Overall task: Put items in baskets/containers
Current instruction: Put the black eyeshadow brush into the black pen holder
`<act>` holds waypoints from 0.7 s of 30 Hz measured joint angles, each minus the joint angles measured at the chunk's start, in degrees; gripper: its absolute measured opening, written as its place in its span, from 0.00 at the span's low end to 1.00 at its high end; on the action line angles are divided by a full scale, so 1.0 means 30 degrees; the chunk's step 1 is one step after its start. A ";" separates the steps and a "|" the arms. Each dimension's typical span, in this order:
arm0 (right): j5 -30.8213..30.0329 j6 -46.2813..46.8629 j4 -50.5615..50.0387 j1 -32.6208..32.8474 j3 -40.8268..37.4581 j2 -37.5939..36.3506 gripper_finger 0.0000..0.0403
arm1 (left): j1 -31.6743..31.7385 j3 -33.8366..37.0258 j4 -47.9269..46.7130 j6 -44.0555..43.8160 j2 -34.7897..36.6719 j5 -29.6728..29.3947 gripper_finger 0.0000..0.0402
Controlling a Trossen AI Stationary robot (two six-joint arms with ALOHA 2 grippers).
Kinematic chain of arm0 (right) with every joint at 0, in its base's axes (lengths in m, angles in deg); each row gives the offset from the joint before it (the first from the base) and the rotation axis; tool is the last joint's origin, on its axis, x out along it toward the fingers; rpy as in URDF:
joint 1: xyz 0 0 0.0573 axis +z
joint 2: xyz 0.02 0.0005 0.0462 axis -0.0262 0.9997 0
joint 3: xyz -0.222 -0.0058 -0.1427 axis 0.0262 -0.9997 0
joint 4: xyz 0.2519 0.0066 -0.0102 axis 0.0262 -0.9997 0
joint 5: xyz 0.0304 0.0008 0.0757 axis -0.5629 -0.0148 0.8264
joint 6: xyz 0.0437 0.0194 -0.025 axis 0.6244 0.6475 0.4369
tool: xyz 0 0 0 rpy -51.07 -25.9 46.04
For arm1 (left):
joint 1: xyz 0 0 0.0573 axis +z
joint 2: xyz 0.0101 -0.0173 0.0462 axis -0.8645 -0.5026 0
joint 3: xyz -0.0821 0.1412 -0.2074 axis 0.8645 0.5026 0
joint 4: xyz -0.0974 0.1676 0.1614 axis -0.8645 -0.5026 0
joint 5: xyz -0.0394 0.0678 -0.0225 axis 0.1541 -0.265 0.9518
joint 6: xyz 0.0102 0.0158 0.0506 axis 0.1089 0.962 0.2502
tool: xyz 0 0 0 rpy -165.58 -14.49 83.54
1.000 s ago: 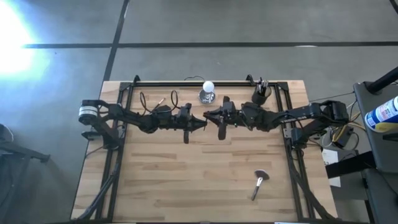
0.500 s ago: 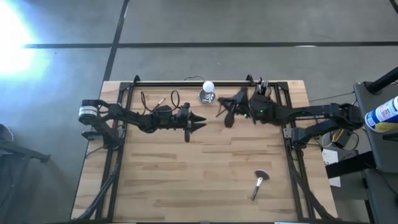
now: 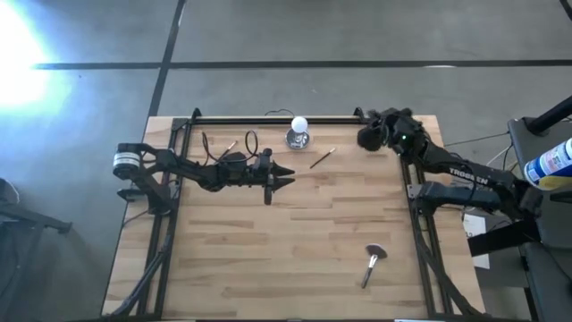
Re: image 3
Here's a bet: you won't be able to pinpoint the dark grey cart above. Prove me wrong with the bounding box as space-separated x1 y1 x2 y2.
507 95 572 322

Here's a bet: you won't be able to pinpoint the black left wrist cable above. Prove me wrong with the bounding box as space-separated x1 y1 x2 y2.
200 129 260 165

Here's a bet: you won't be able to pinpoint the dark floor stand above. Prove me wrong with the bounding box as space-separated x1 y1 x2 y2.
0 177 73 322

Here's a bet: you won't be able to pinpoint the white bulb chrome lamp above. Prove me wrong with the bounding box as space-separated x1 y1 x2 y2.
284 114 312 150

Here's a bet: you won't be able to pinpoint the black mesh pencil cup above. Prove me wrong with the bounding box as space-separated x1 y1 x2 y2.
356 123 386 153

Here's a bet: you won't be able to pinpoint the fan makeup brush brown bristles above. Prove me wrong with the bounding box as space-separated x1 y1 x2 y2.
360 243 389 290

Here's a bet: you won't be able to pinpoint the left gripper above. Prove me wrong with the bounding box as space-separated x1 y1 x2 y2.
249 148 296 206

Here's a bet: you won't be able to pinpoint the white blue spray bottle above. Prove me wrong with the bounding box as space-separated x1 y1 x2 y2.
523 136 572 190

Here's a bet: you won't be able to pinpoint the white paper sheet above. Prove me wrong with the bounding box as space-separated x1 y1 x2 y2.
463 212 492 270

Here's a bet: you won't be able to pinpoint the black floor cable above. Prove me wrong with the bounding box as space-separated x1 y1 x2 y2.
442 131 510 162

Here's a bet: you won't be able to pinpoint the black aluminium table frame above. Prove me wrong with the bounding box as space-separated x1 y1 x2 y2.
106 106 482 321

